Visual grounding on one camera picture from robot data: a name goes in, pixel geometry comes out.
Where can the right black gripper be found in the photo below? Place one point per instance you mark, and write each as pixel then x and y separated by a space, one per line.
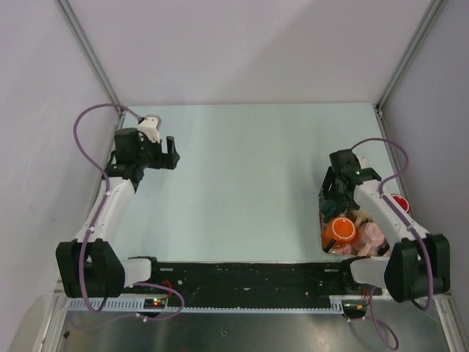
pixel 332 178

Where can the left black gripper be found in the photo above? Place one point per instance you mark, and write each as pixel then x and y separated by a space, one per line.
pixel 166 161

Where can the dark green mug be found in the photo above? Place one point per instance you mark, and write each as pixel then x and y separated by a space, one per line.
pixel 332 208

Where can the orange mug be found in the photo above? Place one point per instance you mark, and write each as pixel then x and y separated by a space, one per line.
pixel 338 234

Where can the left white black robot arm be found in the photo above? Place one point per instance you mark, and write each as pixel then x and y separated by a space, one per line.
pixel 88 265

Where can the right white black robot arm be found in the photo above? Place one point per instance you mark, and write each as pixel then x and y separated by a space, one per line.
pixel 418 262

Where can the cream mug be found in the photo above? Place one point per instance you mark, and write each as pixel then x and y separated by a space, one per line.
pixel 360 216

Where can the pink mug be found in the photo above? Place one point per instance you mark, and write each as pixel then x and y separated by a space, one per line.
pixel 368 238

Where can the floral tray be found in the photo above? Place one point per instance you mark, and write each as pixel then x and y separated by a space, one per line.
pixel 381 251

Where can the red round object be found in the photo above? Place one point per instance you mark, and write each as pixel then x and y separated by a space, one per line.
pixel 402 201

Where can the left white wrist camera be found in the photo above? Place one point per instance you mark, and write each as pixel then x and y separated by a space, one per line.
pixel 150 127

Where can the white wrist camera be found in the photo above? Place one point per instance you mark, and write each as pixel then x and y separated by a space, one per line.
pixel 363 162
pixel 150 127

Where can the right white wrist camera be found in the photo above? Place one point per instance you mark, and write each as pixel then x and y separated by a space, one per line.
pixel 363 162

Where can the left aluminium frame post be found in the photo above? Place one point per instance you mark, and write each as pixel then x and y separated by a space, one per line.
pixel 81 38

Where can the aluminium frame post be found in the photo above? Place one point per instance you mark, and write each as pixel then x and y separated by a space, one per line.
pixel 81 38
pixel 416 41

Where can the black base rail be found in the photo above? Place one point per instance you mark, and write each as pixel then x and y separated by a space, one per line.
pixel 255 285

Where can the grey cable duct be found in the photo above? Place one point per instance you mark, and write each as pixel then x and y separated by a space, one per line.
pixel 333 306

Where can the right aluminium frame post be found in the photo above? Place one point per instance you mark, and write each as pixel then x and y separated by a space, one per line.
pixel 416 41

